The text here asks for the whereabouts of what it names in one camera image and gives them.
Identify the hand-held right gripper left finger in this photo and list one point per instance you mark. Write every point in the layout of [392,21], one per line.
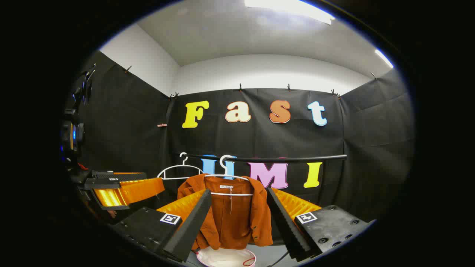
[193,230]

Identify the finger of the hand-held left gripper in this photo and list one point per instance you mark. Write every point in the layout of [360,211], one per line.
[126,177]
[137,191]

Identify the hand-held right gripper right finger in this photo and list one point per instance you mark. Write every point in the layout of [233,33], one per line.
[285,226]

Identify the white laundry hamper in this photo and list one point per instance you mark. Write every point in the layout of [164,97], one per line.
[222,257]

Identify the orange knit jacket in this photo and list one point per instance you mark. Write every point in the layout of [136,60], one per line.
[237,218]

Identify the white plastic clothes hanger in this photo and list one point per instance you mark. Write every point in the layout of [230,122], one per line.
[184,162]
[225,171]

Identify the black clothes rack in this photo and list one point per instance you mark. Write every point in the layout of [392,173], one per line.
[297,160]

